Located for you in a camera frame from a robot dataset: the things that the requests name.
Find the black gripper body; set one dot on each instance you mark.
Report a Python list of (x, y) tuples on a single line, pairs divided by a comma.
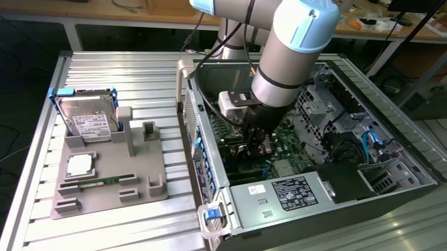
[(266, 116)]

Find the black graphics card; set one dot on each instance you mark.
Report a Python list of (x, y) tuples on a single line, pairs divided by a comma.
[(250, 157)]

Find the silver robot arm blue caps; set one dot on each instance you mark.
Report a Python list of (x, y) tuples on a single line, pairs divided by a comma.
[(282, 68)]

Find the black RAM stick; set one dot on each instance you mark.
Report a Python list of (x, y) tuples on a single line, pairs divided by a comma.
[(229, 142)]

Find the green motherboard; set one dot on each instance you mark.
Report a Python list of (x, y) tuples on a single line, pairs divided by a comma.
[(289, 141)]

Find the silver chipset heatsink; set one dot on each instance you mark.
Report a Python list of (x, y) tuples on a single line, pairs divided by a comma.
[(285, 168)]

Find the perforated metal drive cage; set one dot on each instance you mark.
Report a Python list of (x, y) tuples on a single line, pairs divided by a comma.
[(313, 109)]

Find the grey power supply unit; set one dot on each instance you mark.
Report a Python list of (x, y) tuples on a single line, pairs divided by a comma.
[(254, 209)]

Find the blue case latch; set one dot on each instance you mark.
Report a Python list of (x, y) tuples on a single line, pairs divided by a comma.
[(210, 215)]

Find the open black PC case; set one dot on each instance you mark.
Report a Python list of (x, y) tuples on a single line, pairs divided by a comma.
[(313, 222)]

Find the grey plastic parts rack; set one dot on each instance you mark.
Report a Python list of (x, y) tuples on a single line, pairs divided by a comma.
[(114, 167)]

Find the orange and white small box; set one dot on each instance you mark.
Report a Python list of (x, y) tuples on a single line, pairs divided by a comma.
[(362, 24)]

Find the green RAM stick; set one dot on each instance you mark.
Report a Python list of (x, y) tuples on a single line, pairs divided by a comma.
[(104, 181)]

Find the dark grey machine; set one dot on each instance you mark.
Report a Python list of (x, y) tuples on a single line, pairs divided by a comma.
[(429, 104)]

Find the hard disk with blue caddy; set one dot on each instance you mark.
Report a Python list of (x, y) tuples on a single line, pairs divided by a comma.
[(90, 120)]

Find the silver CPU chip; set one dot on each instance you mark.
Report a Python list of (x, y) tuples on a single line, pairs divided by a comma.
[(80, 166)]

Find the black slanted pole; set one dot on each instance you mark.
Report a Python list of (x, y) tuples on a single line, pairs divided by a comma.
[(416, 31)]

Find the black monitor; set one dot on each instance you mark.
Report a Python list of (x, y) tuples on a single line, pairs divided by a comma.
[(418, 5)]

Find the wooden workbench white legs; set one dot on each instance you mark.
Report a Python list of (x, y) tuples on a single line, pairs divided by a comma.
[(104, 11)]

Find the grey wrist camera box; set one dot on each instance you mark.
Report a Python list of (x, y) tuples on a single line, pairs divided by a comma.
[(226, 107)]

